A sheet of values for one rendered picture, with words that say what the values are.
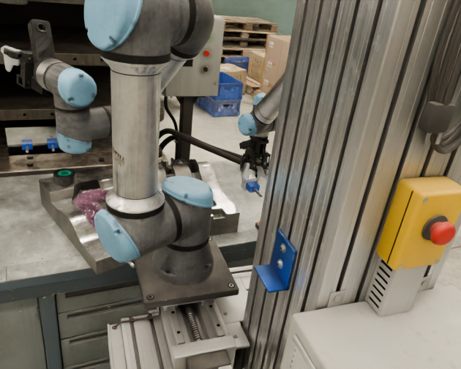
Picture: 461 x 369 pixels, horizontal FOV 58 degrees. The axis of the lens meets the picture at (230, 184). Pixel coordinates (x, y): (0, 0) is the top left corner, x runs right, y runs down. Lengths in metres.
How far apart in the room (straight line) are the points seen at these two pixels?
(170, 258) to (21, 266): 0.64
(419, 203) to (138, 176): 0.47
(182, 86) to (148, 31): 1.56
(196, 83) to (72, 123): 1.34
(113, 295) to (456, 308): 1.16
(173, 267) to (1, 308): 0.77
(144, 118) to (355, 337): 0.49
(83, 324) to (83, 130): 0.88
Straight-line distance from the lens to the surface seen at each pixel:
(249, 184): 1.68
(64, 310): 1.63
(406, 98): 0.59
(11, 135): 2.15
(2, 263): 1.52
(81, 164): 2.14
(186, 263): 0.98
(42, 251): 1.54
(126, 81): 0.73
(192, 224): 0.92
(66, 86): 0.96
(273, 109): 1.32
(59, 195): 1.67
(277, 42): 5.93
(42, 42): 1.14
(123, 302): 1.66
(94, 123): 1.03
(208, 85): 2.29
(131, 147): 0.77
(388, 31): 0.55
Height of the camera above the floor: 1.71
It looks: 27 degrees down
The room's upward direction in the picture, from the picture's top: 7 degrees clockwise
